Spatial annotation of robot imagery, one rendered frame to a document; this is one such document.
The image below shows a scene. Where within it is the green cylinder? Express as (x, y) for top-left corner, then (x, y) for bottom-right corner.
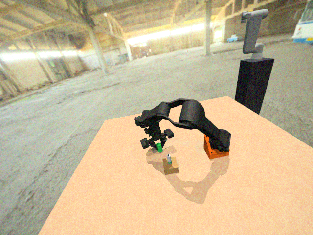
(156, 143), (163, 152)

